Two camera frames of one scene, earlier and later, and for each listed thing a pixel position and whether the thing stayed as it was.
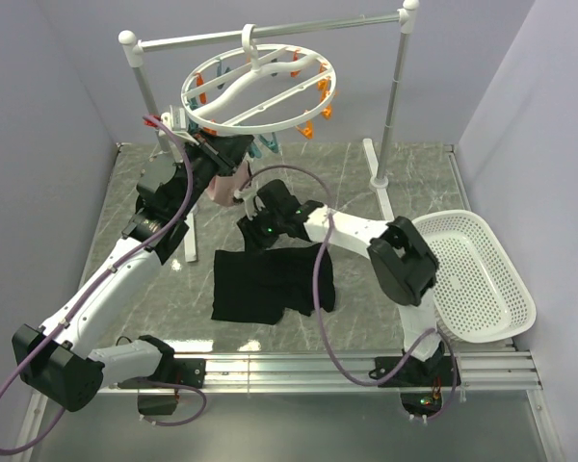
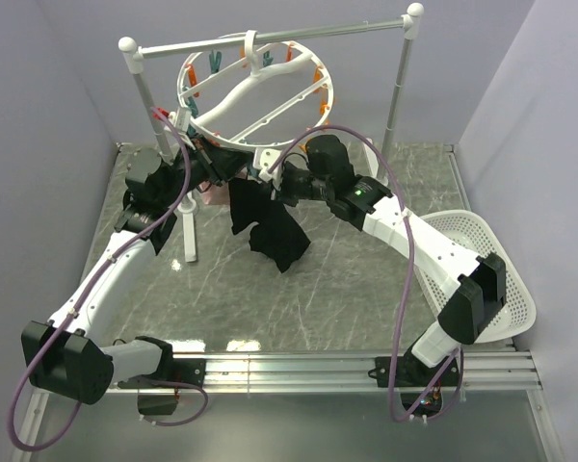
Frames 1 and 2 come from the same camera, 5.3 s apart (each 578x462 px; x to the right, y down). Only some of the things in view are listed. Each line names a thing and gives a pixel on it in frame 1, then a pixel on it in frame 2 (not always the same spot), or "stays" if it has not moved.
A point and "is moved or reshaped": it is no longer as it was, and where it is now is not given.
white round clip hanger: (255, 86) is moved or reshaped
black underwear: (256, 286) is moved or reshaped
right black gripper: (253, 240) to (283, 190)
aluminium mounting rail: (495, 372) stays
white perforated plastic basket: (478, 295) stays
